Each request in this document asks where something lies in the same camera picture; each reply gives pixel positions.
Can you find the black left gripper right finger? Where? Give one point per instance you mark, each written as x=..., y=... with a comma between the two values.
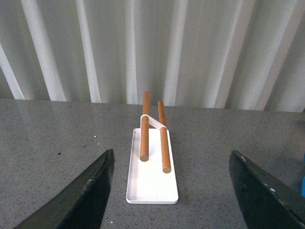
x=265, y=202

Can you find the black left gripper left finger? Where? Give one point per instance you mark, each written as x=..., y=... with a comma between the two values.
x=81, y=205

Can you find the blue microfiber cloth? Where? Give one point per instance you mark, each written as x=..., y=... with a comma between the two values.
x=303, y=182

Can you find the white metal towel rack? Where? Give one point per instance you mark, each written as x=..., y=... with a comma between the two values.
x=147, y=183

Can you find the right wooden rack rod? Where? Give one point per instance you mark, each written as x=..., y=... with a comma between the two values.
x=164, y=140

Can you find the wooden rack rod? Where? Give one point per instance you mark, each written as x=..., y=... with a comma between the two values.
x=164, y=140
x=144, y=147

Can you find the left wooden rack rod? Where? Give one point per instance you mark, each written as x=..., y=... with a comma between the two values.
x=144, y=147

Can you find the white pleated curtain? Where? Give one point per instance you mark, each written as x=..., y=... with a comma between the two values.
x=236, y=54

